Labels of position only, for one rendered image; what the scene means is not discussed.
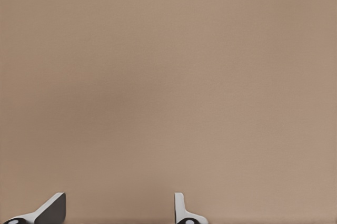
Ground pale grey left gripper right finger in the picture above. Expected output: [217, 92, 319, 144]
[174, 192, 209, 224]

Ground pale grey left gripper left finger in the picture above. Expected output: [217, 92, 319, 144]
[1, 192, 67, 224]

